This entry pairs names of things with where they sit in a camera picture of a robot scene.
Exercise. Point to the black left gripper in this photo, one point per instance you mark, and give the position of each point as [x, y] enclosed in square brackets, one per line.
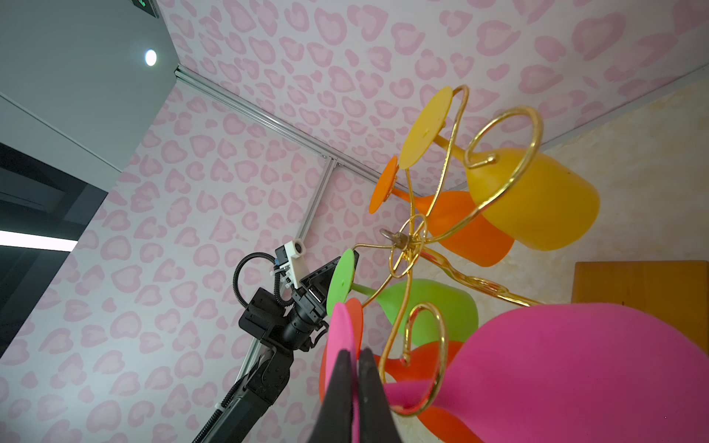
[310, 294]

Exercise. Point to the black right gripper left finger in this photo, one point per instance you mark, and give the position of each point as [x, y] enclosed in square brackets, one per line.
[336, 417]

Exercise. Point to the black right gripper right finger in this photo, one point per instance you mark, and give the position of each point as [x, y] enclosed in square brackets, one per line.
[375, 421]

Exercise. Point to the red wine glass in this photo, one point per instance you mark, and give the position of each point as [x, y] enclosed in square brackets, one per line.
[346, 334]

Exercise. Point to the pink wine glass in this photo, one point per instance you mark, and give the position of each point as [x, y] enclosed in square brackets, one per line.
[575, 373]

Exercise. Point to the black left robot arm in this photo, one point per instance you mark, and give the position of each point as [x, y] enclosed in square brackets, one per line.
[266, 319]

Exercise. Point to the yellow wine glass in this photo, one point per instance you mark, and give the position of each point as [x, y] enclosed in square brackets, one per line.
[550, 208]

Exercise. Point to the amber wooden rack base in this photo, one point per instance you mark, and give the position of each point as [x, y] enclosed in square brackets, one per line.
[674, 291]

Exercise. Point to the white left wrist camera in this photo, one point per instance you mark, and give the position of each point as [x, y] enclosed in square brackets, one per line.
[290, 265]

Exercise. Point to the aluminium diagonal frame bar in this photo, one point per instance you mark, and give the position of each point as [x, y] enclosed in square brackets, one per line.
[254, 348]

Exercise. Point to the gold wire glass rack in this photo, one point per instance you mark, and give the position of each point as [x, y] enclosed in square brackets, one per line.
[413, 239]

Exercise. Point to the aluminium corner frame post left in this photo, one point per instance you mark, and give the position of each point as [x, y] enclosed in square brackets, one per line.
[273, 123]

